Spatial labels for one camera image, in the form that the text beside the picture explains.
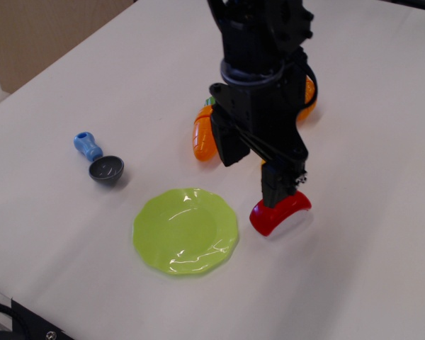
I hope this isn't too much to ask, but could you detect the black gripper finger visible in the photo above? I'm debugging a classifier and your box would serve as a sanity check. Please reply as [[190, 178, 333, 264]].
[[261, 161, 307, 208], [210, 106, 250, 166]]

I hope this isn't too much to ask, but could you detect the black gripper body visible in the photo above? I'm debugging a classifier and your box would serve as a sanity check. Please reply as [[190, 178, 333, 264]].
[[210, 49, 315, 169]]

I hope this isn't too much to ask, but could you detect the red white toy sushi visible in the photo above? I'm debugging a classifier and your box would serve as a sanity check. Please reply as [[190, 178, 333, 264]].
[[249, 191, 312, 237]]

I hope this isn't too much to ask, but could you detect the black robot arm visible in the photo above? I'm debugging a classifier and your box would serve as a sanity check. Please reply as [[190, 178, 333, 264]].
[[209, 1, 315, 208]]

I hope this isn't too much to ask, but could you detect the green plastic plate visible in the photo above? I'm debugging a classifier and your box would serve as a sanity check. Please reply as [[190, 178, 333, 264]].
[[132, 188, 239, 276]]

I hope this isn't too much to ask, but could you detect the orange toy carrot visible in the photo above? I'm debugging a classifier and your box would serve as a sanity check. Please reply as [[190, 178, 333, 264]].
[[192, 96, 217, 162]]

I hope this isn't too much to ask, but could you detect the orange toy pumpkin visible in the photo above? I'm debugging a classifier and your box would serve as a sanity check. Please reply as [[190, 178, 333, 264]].
[[297, 76, 317, 122]]

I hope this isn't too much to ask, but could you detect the blue handled grey ladle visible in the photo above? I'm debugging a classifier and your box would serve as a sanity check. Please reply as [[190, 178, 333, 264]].
[[74, 132, 124, 185]]

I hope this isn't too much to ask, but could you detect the black corner bracket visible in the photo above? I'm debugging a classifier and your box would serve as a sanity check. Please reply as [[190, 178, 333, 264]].
[[11, 300, 74, 340]]

